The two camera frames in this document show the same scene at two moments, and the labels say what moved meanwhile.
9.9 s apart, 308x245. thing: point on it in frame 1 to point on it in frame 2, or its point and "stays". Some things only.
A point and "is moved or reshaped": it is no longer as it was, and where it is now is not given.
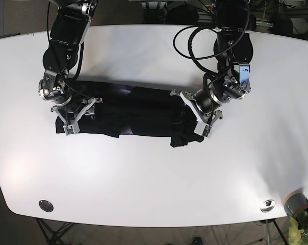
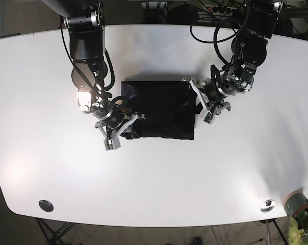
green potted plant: (303, 228) stays
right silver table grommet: (267, 205) stays
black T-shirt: (132, 111) is moved or reshaped
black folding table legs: (53, 237) stays
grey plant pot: (296, 201) stays
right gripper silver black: (71, 112) to (113, 123)
